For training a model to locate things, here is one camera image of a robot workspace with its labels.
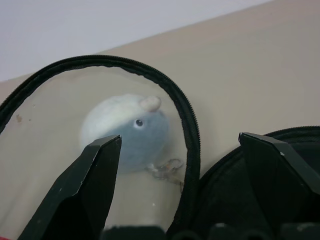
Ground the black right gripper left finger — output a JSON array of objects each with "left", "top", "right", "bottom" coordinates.
[{"left": 17, "top": 134, "right": 123, "bottom": 240}]

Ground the red zippered pouch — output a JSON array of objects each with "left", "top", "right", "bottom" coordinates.
[{"left": 0, "top": 54, "right": 320, "bottom": 240}]

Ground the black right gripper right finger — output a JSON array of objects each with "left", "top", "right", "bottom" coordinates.
[{"left": 238, "top": 131, "right": 320, "bottom": 227}]

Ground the blue white plush toy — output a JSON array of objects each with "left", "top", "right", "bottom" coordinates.
[{"left": 79, "top": 94, "right": 171, "bottom": 175}]

